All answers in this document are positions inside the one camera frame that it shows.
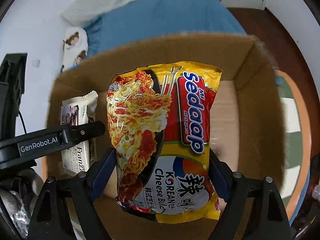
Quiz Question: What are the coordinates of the yellow Sedaap noodle packet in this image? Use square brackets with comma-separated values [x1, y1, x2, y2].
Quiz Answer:
[106, 61, 222, 224]

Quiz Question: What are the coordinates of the white Franzzi biscuit packet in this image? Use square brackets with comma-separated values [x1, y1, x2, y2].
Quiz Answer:
[60, 90, 99, 177]

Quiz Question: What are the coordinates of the green checkered mat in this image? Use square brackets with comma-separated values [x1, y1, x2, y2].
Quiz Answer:
[274, 70, 312, 224]

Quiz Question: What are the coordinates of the bear print pillow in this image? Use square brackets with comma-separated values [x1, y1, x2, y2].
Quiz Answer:
[61, 27, 88, 72]

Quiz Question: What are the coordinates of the blue bed sheet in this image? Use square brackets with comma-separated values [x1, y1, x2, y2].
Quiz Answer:
[84, 0, 246, 56]

